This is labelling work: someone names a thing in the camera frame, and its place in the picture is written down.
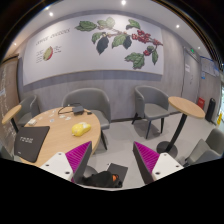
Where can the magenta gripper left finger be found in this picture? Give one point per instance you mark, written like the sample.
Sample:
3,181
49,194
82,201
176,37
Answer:
71,165

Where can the small wooden table left edge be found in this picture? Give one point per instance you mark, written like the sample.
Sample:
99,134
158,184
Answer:
9,116

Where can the grey armchair far left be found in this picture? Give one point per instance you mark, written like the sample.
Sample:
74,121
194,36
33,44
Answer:
29,109

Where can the yellow computer mouse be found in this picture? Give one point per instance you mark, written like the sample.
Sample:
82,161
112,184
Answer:
80,128

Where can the notice board on wall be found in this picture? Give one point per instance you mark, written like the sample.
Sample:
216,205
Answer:
208,67

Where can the coffee plant wall mural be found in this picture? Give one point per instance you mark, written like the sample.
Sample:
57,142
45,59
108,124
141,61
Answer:
94,42

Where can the grey armchair behind table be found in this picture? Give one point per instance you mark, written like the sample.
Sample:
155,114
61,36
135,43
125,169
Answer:
94,100

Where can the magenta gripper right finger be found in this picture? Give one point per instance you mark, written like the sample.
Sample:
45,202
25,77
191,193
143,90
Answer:
152,165

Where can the black bag with orange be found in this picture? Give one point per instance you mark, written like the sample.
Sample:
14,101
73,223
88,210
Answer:
113,177

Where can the small round wooden side table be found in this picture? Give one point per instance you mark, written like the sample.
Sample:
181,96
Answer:
187,108

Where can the red fire extinguisher box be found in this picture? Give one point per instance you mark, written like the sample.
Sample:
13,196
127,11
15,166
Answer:
201,102

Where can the grey armchair right edge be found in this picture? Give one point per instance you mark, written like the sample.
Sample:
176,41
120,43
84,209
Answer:
207,150

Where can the grey door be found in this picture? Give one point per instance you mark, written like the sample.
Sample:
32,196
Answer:
191,76

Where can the black power adapter with cable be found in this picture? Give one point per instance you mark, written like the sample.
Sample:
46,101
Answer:
76,109

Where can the black bin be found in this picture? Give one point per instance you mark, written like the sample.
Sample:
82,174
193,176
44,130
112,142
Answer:
210,109

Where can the white small box on table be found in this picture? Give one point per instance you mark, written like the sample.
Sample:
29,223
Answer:
32,122

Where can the grey armchair centre right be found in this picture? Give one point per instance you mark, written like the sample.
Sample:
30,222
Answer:
150,104

